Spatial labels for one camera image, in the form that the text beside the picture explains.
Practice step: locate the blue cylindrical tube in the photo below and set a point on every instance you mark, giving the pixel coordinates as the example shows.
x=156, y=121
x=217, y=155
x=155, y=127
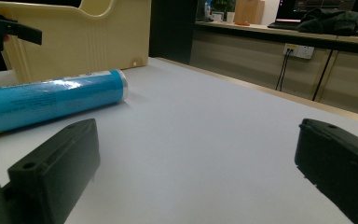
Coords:
x=48, y=99

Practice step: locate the cream plastic basket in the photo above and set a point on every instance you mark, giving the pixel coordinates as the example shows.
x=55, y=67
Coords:
x=84, y=37

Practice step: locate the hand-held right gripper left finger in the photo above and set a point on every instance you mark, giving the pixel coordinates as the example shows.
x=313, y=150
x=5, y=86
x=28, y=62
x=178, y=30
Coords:
x=54, y=166

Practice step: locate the monitor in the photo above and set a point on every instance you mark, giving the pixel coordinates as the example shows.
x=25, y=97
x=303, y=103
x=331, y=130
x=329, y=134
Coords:
x=310, y=9

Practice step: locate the long wooden counter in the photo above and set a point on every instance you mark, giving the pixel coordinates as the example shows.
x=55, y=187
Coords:
x=279, y=59

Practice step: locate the white cup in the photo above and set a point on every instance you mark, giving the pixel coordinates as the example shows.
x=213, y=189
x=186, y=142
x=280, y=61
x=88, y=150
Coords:
x=230, y=16

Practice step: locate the white wall socket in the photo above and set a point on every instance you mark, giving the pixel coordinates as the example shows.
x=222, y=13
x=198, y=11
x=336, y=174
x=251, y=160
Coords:
x=299, y=51

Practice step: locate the wooden box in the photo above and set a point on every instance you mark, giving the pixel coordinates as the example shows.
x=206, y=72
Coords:
x=249, y=11

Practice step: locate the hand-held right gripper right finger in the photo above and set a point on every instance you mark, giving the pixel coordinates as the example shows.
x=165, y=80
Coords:
x=338, y=161

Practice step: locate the orange small object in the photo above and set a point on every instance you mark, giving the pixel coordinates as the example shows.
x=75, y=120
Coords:
x=243, y=23

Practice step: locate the green plant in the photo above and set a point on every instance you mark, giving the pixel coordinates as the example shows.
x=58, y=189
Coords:
x=223, y=5

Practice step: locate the dark cloth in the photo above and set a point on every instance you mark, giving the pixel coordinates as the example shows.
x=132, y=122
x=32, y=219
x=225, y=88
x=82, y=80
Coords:
x=331, y=21

